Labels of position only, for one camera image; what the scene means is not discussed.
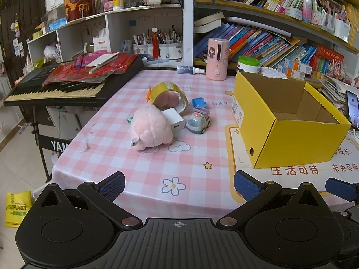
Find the orange white small box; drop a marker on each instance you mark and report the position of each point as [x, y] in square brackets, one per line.
[297, 74]
[301, 66]
[282, 69]

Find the black electronic keyboard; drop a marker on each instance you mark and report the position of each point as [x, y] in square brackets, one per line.
[117, 81]

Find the red boxed book set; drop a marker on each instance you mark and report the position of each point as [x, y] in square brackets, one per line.
[328, 58]

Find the fortune god printed box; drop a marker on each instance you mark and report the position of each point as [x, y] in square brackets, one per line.
[78, 2]

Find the row of colourful books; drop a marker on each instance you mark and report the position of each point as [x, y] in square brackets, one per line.
[252, 44]

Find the white cabinet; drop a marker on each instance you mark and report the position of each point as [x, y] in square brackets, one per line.
[67, 123]

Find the yellow tape roll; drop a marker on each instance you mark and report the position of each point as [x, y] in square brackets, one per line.
[164, 87]

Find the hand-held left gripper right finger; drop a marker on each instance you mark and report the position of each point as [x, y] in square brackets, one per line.
[246, 186]

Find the red plastic bags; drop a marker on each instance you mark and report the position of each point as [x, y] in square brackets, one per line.
[73, 71]

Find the white jar green lid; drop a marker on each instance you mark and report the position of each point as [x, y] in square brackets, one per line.
[248, 66]

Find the white charger block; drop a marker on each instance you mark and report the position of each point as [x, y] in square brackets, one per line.
[174, 119]

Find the white pen organizer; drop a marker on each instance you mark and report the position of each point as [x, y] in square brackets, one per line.
[340, 29]

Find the pink plush toy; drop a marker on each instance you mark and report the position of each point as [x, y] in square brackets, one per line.
[151, 129]

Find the black keyboard stand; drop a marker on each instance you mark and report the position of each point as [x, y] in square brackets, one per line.
[56, 144]

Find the pastel spray bottle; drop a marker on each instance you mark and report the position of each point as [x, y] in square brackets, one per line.
[307, 8]

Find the blue tissue pack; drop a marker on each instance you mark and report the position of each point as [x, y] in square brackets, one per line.
[57, 24]

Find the white orange printed desk mat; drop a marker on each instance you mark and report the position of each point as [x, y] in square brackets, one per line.
[241, 157]

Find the wooden bookshelf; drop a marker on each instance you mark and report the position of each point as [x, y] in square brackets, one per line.
[280, 15]

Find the pink humidifier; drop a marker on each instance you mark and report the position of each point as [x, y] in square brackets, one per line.
[217, 61]

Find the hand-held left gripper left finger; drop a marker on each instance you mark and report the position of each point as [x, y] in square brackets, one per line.
[113, 186]

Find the white quilted purse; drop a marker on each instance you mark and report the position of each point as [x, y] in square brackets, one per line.
[273, 73]

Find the pink packets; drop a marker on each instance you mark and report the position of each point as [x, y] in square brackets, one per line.
[108, 2]

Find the grey toy car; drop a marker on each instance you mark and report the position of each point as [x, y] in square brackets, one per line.
[196, 123]

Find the yellow shopping bag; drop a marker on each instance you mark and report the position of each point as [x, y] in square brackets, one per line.
[18, 210]

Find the white pen cup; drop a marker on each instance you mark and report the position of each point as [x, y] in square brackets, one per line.
[164, 51]
[147, 49]
[137, 49]
[175, 51]

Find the smartphone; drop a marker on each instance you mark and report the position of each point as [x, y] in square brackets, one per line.
[352, 106]

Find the white wall switch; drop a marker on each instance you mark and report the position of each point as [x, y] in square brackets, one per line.
[56, 1]

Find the white carton red label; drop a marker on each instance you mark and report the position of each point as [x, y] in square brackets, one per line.
[101, 40]

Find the blue white card packet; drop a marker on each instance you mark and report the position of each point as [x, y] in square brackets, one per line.
[126, 46]

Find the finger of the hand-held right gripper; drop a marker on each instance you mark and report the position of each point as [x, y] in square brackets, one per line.
[340, 187]

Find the dark blue spray bottle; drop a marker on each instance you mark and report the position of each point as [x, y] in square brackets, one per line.
[186, 69]

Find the white booklet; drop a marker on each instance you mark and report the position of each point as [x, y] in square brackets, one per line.
[102, 58]

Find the blue crinkled packet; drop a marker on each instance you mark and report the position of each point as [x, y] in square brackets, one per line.
[199, 102]

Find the yellow cardboard box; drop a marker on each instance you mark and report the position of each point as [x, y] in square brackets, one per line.
[294, 143]

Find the pile of papers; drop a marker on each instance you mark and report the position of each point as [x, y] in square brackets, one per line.
[333, 92]

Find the pale blue desk tray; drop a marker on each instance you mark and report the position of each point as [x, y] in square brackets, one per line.
[162, 61]

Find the white desktop shelf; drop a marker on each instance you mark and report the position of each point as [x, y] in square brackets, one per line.
[120, 22]

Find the grey rolled sheet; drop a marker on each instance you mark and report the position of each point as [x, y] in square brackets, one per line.
[252, 23]

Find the red tassel doll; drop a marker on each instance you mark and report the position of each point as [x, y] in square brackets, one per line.
[155, 43]

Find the white plastic bag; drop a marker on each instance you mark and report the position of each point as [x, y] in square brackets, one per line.
[52, 51]

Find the dark wooden door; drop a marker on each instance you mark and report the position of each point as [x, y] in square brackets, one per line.
[22, 14]

